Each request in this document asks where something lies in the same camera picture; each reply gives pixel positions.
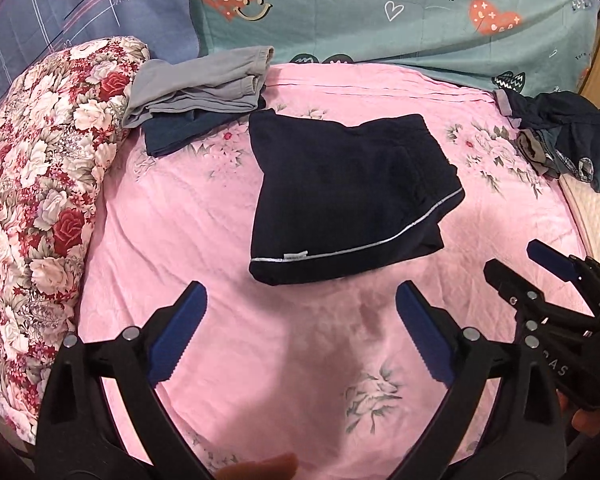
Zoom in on grey folded pants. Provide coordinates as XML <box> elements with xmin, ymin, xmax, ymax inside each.
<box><xmin>122</xmin><ymin>45</ymin><xmax>276</xmax><ymax>129</ymax></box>

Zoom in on person's left hand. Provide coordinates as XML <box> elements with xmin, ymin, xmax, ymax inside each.
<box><xmin>214</xmin><ymin>452</ymin><xmax>301</xmax><ymax>480</ymax></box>

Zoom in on dark navy crumpled garment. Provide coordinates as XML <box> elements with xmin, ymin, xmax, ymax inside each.
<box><xmin>495</xmin><ymin>87</ymin><xmax>600</xmax><ymax>173</ymax></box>

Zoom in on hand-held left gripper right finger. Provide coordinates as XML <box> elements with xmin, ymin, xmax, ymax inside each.
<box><xmin>395</xmin><ymin>281</ymin><xmax>568</xmax><ymax>480</ymax></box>

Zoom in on dark blue folded pants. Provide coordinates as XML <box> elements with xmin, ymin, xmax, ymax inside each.
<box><xmin>144</xmin><ymin>97</ymin><xmax>267</xmax><ymax>158</ymax></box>

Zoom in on red floral quilt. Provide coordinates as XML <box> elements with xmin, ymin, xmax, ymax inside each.
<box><xmin>0</xmin><ymin>36</ymin><xmax>152</xmax><ymax>447</ymax></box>

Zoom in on pink floral bed sheet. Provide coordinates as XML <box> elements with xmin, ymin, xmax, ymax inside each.
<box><xmin>75</xmin><ymin>62</ymin><xmax>597</xmax><ymax>480</ymax></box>

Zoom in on teal heart print pillow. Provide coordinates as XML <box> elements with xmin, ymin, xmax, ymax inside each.
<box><xmin>187</xmin><ymin>0</ymin><xmax>600</xmax><ymax>97</ymax></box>

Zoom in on navy shorts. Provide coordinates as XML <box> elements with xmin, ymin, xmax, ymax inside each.
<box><xmin>247</xmin><ymin>109</ymin><xmax>467</xmax><ymax>287</ymax></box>

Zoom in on blue plaid pillow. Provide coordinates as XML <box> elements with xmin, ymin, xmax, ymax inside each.
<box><xmin>0</xmin><ymin>0</ymin><xmax>202</xmax><ymax>133</ymax></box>

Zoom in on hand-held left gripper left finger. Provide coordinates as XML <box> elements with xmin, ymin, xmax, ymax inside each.
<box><xmin>34</xmin><ymin>281</ymin><xmax>216</xmax><ymax>480</ymax></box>

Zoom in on grey brown crumpled cloth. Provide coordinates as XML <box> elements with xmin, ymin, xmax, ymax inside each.
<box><xmin>516</xmin><ymin>129</ymin><xmax>562</xmax><ymax>179</ymax></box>

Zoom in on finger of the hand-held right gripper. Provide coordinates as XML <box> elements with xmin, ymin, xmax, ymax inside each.
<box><xmin>484</xmin><ymin>258</ymin><xmax>598</xmax><ymax>318</ymax></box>
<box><xmin>526</xmin><ymin>239</ymin><xmax>600</xmax><ymax>318</ymax></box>

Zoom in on person's right hand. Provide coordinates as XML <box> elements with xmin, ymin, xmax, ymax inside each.
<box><xmin>555</xmin><ymin>392</ymin><xmax>600</xmax><ymax>442</ymax></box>

